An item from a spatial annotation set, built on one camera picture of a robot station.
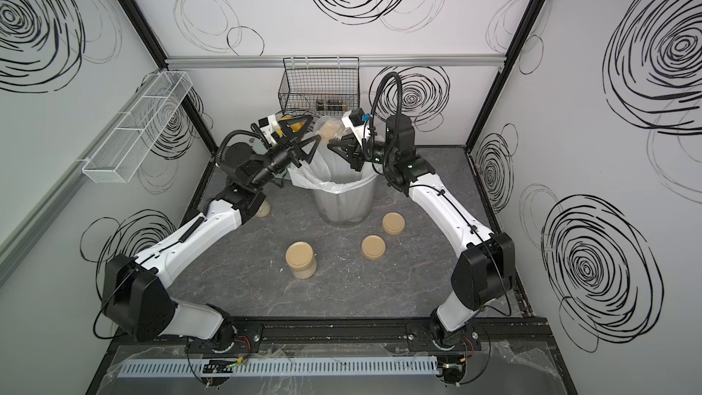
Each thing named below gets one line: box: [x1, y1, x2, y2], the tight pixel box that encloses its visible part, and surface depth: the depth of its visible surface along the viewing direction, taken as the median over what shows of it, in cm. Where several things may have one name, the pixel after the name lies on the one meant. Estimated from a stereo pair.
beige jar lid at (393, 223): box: [382, 212, 406, 236], surface depth 96 cm
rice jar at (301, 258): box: [285, 241, 318, 280], surface depth 80 cm
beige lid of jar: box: [361, 234, 387, 261], surface depth 91 cm
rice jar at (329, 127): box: [314, 115, 346, 146], surface depth 75 cm
